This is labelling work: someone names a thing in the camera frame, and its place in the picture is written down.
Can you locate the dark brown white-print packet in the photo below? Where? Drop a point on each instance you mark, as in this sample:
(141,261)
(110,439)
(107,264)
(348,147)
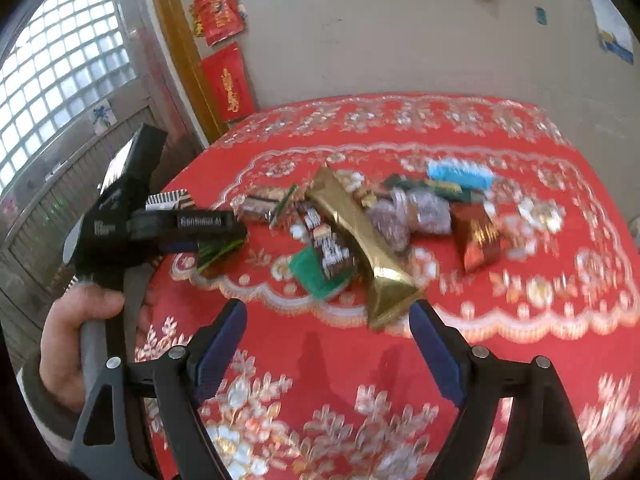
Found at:
(330,250)

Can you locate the red floral tablecloth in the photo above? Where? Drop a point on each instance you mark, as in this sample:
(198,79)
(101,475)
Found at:
(325,360)

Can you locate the wooden door frame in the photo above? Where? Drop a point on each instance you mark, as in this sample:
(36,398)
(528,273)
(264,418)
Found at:
(172,35)

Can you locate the person's left hand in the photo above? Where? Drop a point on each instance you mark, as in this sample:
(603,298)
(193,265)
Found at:
(60,350)

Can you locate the glass block window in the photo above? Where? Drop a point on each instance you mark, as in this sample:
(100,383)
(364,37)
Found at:
(65,60)

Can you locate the red poster with gold print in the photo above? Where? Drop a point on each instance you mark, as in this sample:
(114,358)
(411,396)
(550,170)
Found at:
(227,80)

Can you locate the clear wrapped purple candy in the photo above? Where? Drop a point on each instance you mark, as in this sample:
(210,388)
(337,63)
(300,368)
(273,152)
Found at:
(387,225)
(427,210)

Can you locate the long gold packet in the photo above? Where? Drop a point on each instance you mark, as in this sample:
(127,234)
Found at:
(360,230)

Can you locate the small wall sticker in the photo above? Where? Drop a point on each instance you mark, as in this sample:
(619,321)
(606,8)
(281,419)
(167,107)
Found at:
(104,116)

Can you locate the small blue sticker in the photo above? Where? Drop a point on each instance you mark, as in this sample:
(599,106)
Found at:
(541,15)

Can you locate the pile of red posters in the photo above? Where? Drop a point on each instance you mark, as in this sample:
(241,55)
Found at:
(217,5)

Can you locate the shiny red-brown packet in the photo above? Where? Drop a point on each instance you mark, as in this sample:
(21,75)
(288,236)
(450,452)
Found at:
(482,245)

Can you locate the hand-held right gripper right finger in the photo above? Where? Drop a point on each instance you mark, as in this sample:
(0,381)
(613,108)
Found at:
(435,355)

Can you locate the dark green gold-print packet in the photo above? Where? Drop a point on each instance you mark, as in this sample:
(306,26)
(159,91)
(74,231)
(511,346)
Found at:
(440,189)

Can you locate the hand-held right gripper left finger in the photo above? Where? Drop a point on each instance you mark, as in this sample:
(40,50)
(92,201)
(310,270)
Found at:
(220,345)

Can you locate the light blue packet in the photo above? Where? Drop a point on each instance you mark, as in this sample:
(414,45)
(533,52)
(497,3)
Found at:
(460,175)

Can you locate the thin green snack packet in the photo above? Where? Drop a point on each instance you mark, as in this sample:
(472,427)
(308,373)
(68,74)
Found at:
(215,255)
(283,205)

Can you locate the clear wrapped brown candy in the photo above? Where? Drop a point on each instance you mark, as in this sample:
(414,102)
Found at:
(255,207)

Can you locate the striped box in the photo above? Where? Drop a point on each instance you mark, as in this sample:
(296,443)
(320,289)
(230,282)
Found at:
(170,199)

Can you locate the blue and white paper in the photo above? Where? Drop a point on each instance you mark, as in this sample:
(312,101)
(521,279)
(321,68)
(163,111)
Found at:
(612,25)

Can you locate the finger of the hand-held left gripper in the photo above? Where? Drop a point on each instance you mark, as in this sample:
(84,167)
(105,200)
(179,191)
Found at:
(177,246)
(200,224)

